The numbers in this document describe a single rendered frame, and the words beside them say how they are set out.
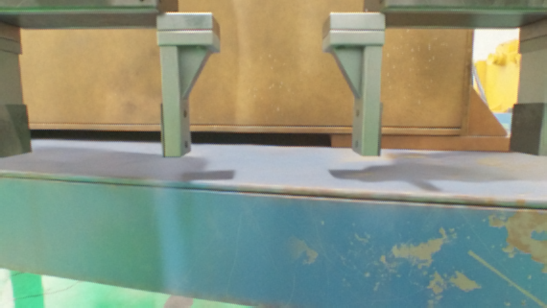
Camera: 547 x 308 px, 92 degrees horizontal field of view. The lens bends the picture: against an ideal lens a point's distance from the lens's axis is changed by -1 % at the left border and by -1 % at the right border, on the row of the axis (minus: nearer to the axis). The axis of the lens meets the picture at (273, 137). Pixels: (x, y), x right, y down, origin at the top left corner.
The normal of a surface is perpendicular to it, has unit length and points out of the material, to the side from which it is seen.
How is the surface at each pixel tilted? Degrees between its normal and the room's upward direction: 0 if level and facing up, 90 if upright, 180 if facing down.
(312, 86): 90
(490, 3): 90
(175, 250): 90
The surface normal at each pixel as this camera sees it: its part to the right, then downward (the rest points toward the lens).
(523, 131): -1.00, 0.00
